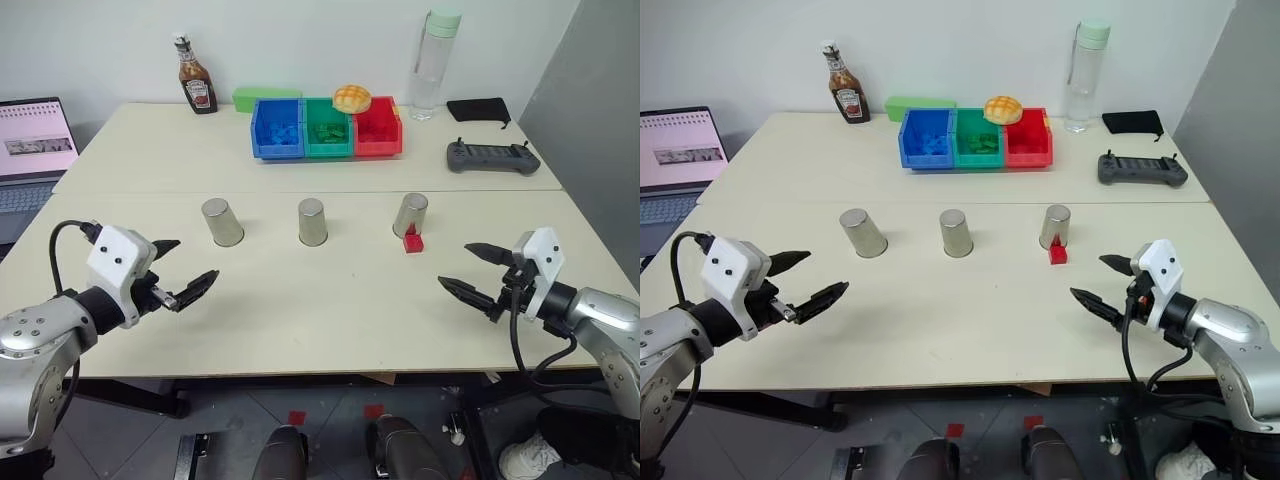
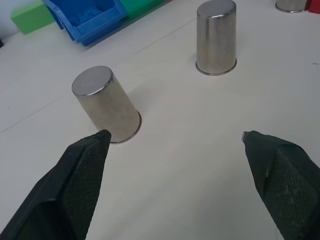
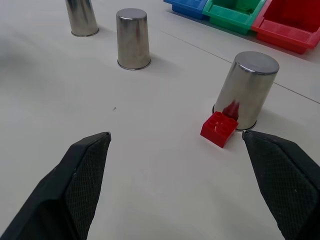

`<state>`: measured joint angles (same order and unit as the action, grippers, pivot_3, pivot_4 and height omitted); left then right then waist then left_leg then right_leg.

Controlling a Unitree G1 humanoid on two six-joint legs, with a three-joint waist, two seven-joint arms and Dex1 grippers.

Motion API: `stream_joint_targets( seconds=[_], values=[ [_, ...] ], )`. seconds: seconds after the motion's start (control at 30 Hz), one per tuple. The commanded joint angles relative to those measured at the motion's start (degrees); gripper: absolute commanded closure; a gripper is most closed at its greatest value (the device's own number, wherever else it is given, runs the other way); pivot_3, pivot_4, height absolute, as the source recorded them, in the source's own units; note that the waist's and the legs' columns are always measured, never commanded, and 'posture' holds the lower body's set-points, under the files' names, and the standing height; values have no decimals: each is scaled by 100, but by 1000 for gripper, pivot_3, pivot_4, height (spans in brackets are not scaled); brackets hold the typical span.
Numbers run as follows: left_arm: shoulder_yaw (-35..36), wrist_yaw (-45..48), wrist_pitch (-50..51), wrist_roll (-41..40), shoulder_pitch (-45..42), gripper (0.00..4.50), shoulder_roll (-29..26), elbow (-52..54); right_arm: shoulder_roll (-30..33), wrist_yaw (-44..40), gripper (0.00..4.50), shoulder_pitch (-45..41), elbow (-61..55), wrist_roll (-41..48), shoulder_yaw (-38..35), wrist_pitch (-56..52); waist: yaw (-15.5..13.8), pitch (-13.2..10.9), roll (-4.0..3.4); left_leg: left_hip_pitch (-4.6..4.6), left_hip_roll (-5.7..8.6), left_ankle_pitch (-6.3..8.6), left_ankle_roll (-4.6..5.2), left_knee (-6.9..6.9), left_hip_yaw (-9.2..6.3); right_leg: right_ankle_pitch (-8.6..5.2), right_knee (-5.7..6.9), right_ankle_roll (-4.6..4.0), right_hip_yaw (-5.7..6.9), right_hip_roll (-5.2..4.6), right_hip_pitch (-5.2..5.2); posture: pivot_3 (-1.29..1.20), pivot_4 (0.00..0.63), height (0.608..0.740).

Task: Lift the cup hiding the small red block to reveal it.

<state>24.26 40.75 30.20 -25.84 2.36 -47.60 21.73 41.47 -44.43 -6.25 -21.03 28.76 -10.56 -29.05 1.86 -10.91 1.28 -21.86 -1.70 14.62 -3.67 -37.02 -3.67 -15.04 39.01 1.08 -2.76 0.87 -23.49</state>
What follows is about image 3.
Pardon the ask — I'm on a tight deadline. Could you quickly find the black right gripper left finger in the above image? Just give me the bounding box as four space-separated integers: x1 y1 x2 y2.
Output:
0 131 112 240

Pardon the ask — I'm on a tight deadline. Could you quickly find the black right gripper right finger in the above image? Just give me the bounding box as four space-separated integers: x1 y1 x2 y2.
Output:
241 129 320 240

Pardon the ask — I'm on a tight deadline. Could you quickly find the red toy building block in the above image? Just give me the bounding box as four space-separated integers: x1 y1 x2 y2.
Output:
200 110 239 149

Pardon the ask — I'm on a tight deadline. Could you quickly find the stainless steel cup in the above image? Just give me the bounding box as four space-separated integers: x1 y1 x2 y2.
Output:
65 0 100 38
115 8 152 71
212 51 280 131

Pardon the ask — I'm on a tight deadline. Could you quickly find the red plastic bin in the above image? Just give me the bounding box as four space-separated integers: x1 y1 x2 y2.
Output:
251 0 320 55

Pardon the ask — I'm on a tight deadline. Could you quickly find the green plastic bin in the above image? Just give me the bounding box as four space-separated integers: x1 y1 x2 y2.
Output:
202 0 267 36

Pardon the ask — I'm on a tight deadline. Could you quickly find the blue plastic bin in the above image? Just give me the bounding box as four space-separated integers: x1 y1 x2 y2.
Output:
163 0 210 21

